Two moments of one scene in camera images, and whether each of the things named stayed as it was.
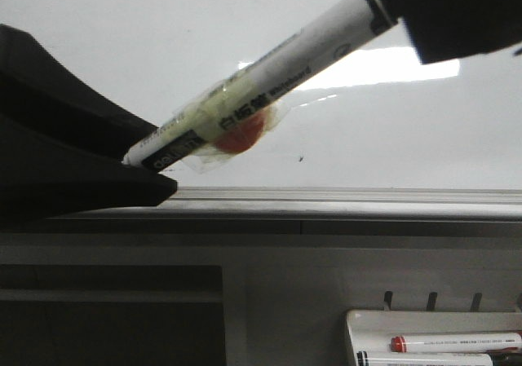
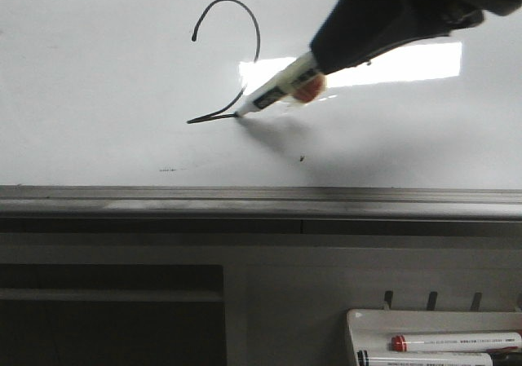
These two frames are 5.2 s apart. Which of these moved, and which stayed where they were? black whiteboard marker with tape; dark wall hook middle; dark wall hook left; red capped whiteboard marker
Moved: black whiteboard marker with tape
Stayed: red capped whiteboard marker; dark wall hook middle; dark wall hook left
